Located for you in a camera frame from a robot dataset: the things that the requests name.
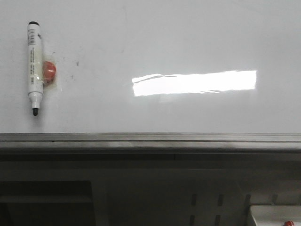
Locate white whiteboard marker pen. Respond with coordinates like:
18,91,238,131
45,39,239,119
27,21,44,116

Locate white whiteboard with aluminium frame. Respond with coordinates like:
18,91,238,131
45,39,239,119
0,0,301,152

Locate white box with red button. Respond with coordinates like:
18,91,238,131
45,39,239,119
247,205,301,226

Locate orange magnet taped to marker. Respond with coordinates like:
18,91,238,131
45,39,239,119
42,54,57,89

